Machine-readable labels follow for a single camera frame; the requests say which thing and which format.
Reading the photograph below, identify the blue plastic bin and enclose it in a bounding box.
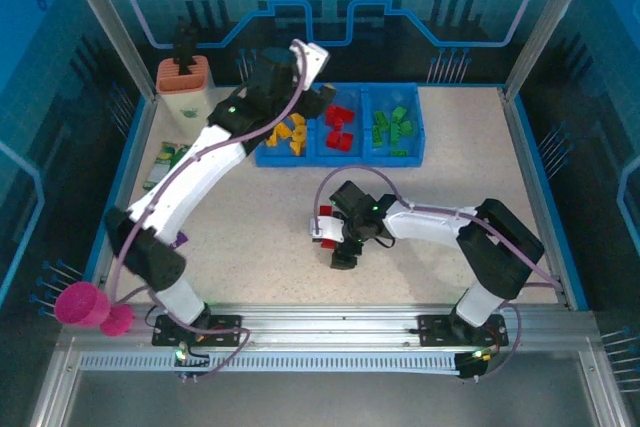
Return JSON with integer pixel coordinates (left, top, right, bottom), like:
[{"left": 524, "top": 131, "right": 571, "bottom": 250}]
[
  {"left": 254, "top": 91, "right": 316, "bottom": 168},
  {"left": 363, "top": 82, "right": 427, "bottom": 168},
  {"left": 312, "top": 82, "right": 369, "bottom": 168}
]

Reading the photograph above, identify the cream and orange knife block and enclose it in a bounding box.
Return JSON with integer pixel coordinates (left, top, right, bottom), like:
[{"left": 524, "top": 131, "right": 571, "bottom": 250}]
[{"left": 155, "top": 55, "right": 217, "bottom": 136}]

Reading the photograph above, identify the green snack packet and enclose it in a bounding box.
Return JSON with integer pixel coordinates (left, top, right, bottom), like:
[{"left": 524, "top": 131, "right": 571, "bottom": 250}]
[{"left": 144, "top": 140, "right": 191, "bottom": 192}]

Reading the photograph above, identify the black controller board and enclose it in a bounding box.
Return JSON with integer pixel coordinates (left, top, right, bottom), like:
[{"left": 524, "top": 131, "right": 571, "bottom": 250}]
[
  {"left": 172, "top": 340, "right": 211, "bottom": 384},
  {"left": 455, "top": 346, "right": 501, "bottom": 382}
]

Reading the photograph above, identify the small pink foam cylinder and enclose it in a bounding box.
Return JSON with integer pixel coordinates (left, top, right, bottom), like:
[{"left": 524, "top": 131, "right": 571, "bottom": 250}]
[{"left": 98, "top": 302, "right": 135, "bottom": 338}]

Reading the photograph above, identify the large pink foam cylinder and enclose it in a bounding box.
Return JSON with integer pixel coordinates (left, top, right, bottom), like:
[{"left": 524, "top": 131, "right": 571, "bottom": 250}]
[{"left": 53, "top": 281, "right": 112, "bottom": 329}]

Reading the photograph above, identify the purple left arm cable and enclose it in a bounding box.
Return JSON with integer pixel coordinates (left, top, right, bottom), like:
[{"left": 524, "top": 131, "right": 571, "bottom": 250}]
[{"left": 109, "top": 39, "right": 307, "bottom": 381}]

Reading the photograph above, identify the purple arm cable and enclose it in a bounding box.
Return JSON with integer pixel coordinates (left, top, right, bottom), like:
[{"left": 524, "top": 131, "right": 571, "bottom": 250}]
[
  {"left": 313, "top": 165, "right": 566, "bottom": 381},
  {"left": 109, "top": 39, "right": 307, "bottom": 381}
]

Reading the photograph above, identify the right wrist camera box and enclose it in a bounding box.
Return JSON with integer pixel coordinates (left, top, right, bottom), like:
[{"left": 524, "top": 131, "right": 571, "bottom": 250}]
[{"left": 311, "top": 215, "right": 347, "bottom": 244}]

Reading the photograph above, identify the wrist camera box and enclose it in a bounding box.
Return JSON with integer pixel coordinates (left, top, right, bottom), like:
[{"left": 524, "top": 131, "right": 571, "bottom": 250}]
[
  {"left": 311, "top": 215, "right": 347, "bottom": 244},
  {"left": 292, "top": 39, "right": 332, "bottom": 91}
]

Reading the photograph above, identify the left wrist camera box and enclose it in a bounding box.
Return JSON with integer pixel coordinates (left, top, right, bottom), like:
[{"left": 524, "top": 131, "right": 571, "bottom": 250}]
[{"left": 292, "top": 39, "right": 332, "bottom": 91}]

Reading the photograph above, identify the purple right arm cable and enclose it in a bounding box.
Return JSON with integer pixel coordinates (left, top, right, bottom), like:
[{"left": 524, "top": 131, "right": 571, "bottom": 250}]
[{"left": 313, "top": 165, "right": 566, "bottom": 381}]

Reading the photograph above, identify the aluminium frame rail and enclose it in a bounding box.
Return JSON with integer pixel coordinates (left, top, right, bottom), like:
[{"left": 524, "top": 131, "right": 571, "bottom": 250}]
[{"left": 59, "top": 302, "right": 601, "bottom": 354}]

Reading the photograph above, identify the black knife handle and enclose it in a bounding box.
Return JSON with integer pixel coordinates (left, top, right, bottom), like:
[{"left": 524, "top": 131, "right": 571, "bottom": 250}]
[{"left": 172, "top": 20, "right": 199, "bottom": 76}]

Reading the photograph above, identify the slotted cable duct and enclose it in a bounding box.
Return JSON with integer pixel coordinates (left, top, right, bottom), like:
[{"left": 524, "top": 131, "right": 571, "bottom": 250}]
[{"left": 78, "top": 351, "right": 462, "bottom": 374}]

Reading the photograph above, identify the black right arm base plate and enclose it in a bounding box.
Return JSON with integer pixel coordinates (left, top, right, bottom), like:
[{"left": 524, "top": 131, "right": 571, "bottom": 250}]
[{"left": 417, "top": 315, "right": 510, "bottom": 348}]

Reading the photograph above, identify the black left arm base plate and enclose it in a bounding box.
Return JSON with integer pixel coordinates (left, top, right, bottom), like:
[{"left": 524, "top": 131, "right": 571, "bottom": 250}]
[{"left": 151, "top": 315, "right": 243, "bottom": 348}]

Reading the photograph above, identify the aluminium frame post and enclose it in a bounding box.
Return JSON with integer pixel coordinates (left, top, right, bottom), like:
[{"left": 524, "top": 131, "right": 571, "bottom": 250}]
[
  {"left": 55, "top": 0, "right": 157, "bottom": 101},
  {"left": 501, "top": 0, "right": 605, "bottom": 98}
]

